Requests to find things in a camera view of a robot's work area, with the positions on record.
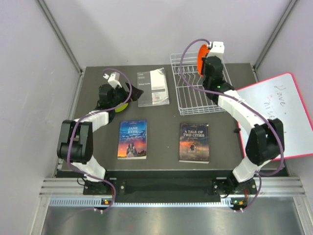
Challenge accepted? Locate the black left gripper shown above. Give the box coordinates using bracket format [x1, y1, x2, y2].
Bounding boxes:
[111, 81, 144, 108]

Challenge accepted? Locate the lime green plate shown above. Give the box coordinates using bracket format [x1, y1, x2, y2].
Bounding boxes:
[115, 103, 129, 113]

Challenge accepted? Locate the orange plate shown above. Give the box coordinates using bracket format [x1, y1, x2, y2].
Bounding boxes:
[197, 44, 210, 77]

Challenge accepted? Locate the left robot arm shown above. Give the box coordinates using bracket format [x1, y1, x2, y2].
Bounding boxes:
[57, 83, 144, 194]

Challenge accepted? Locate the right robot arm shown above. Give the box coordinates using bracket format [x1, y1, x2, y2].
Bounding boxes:
[198, 54, 285, 194]

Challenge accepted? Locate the Canon setup guide booklet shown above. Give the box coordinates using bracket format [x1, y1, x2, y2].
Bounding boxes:
[137, 68, 170, 107]

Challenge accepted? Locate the Jane Eyre book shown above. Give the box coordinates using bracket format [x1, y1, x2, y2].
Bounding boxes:
[117, 119, 147, 160]

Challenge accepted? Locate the Tale of Two Cities book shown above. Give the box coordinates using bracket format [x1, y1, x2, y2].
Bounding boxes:
[179, 123, 210, 164]

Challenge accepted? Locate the pink framed whiteboard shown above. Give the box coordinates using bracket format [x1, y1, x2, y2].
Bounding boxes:
[237, 72, 313, 159]

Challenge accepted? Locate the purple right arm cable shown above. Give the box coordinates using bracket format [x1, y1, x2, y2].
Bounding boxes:
[180, 38, 286, 212]

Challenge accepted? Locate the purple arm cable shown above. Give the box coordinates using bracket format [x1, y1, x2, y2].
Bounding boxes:
[66, 69, 134, 212]
[180, 38, 286, 212]

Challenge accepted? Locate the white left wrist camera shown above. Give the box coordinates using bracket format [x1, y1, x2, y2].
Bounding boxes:
[103, 72, 122, 89]

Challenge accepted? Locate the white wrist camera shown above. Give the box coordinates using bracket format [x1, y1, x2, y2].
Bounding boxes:
[207, 41, 224, 60]
[103, 72, 122, 89]

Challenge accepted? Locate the white wire dish rack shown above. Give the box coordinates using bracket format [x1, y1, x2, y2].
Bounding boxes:
[170, 52, 224, 116]

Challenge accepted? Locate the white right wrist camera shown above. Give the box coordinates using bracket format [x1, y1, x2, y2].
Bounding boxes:
[207, 41, 224, 60]

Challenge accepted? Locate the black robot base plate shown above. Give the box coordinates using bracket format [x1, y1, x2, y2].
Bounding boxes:
[83, 178, 257, 196]

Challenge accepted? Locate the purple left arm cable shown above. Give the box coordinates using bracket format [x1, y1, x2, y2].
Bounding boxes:
[66, 69, 134, 212]

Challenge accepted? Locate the aluminium front rail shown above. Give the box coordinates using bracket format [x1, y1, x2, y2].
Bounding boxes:
[39, 177, 305, 209]

